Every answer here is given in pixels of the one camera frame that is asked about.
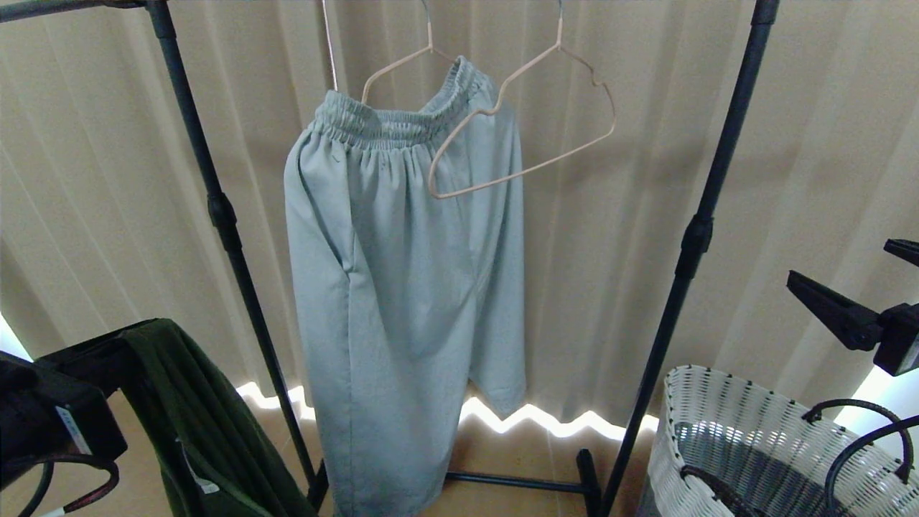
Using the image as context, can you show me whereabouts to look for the black clothes rack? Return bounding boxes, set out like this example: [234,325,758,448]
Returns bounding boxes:
[0,0,782,517]

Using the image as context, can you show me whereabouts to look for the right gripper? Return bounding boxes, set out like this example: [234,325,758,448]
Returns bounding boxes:
[786,239,919,378]

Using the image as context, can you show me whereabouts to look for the green garment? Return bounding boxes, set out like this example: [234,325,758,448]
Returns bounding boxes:
[118,318,318,517]

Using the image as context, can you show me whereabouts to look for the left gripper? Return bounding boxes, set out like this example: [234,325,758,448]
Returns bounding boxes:
[0,352,129,489]

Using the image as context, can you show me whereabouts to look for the white laundry basket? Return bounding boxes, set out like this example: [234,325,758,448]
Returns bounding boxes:
[639,365,919,517]

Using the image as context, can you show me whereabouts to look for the black cable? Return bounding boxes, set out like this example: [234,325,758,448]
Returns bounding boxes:
[824,415,919,517]

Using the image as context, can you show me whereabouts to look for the pink clothes hanger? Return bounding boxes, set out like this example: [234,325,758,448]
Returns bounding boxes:
[428,0,617,200]
[361,0,460,105]

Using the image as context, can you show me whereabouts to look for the pale grey shorts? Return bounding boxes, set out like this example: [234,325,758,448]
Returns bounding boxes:
[284,56,527,517]

